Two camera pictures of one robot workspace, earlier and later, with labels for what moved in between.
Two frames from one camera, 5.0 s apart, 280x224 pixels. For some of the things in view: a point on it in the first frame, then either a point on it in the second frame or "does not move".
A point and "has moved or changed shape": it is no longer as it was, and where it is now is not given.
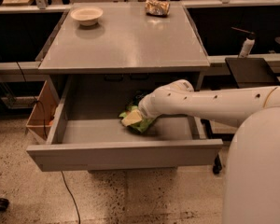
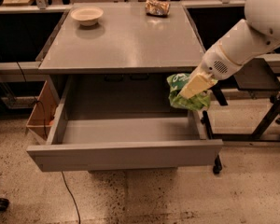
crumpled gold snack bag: x=157 y=7 does not move
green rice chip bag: x=142 y=125 has moved or changed shape
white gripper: x=147 y=107 to x=213 y=63
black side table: x=252 y=72 does not move
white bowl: x=87 y=16 does not move
